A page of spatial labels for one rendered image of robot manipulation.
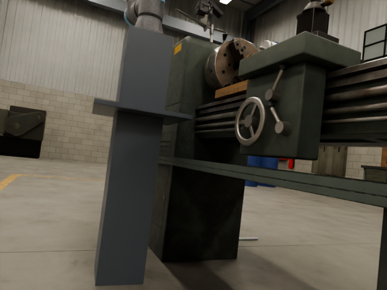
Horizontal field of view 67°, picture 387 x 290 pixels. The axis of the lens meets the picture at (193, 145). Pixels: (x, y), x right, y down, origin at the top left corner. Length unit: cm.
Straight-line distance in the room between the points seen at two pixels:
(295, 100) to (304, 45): 14
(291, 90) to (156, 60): 68
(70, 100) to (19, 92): 159
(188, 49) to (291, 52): 92
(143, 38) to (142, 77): 17
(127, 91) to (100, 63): 1053
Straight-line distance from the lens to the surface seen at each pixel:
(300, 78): 86
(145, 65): 133
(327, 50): 89
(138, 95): 129
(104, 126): 1141
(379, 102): 85
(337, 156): 921
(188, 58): 167
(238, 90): 125
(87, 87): 1153
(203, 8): 186
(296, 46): 85
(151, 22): 143
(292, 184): 76
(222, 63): 158
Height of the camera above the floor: 57
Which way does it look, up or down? 3 degrees up
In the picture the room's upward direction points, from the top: 7 degrees clockwise
